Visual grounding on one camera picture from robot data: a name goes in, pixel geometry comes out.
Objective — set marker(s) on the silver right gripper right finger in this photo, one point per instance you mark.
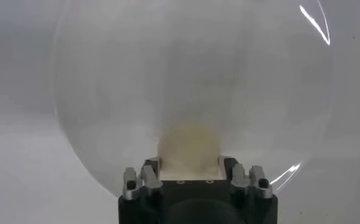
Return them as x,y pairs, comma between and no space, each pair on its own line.
239,179

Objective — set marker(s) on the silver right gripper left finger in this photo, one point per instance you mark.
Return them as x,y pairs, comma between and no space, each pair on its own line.
151,179

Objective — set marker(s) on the white steamed baozi bun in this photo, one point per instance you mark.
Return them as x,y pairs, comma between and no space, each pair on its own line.
189,146

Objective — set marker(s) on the large white round plate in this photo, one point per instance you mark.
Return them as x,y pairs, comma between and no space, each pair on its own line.
137,76

